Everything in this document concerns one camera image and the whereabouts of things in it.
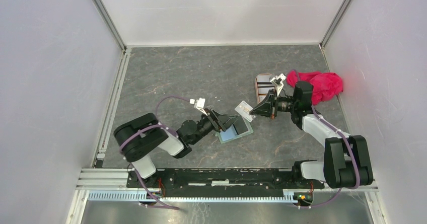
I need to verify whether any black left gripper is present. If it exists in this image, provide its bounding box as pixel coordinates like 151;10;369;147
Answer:
190;108;239;145

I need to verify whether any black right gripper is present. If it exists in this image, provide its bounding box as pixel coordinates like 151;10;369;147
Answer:
250;89;298;119

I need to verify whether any black credit card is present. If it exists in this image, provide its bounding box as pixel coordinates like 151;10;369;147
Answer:
233;116;249;135

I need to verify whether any white VIP card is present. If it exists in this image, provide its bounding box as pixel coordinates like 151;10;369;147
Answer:
235;101;256;122

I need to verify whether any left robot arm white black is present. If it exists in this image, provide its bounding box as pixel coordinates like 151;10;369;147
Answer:
113;108;239;188

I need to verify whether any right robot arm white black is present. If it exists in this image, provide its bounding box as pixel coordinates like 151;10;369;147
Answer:
249;81;374;189

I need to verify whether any pink oval card tray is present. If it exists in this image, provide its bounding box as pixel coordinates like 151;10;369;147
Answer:
255;73;274;103

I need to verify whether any crumpled red cloth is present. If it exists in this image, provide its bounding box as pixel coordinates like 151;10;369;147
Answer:
286;70;343;106

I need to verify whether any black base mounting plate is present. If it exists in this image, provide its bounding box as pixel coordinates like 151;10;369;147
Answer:
144;168;325;197

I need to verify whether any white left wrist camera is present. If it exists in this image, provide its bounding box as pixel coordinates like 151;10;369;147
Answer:
189;98;207;115

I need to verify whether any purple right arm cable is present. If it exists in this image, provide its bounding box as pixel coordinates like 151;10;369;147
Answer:
289;69;362;210

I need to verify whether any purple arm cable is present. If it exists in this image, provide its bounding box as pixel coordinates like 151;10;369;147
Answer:
118;96;191;211
289;69;362;210

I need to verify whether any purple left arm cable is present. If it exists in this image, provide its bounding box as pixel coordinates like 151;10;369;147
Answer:
118;96;191;211

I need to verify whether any aluminium frame rail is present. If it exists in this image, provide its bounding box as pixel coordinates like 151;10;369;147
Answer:
66;0;387;223

